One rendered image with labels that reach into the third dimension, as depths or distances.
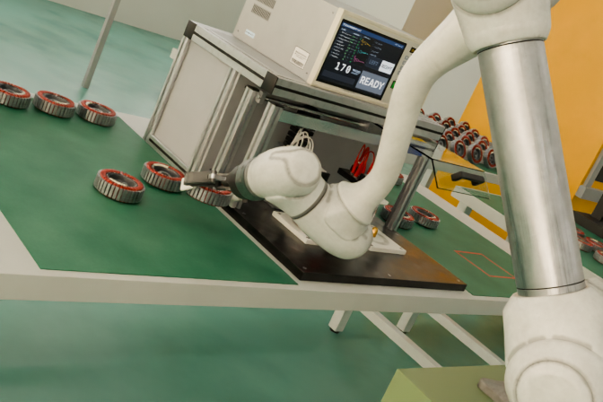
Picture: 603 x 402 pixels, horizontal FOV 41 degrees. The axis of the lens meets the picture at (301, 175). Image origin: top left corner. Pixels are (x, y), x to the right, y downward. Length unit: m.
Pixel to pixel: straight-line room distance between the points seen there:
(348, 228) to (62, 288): 0.55
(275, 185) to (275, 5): 0.81
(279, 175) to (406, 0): 4.66
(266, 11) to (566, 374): 1.41
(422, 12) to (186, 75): 4.03
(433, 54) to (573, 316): 0.52
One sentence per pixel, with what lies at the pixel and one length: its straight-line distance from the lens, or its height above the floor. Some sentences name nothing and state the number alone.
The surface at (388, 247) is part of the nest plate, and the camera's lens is 2.26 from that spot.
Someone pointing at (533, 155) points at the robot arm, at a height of 1.27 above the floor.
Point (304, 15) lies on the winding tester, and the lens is 2.16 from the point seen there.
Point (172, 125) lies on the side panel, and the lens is 2.29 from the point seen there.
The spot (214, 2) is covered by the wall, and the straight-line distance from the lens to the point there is 9.49.
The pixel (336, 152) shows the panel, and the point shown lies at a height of 0.92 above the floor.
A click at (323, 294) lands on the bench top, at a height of 0.74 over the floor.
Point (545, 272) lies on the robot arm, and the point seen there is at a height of 1.13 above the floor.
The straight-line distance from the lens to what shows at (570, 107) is 5.74.
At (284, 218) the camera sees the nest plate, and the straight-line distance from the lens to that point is 2.09.
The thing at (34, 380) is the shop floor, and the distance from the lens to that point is 2.55.
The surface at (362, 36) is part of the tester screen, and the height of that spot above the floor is 1.27.
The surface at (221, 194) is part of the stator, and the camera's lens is 1.85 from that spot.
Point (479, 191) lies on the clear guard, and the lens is 2.28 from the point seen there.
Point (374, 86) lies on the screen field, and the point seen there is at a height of 1.16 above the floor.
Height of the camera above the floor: 1.40
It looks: 14 degrees down
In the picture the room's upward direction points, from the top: 24 degrees clockwise
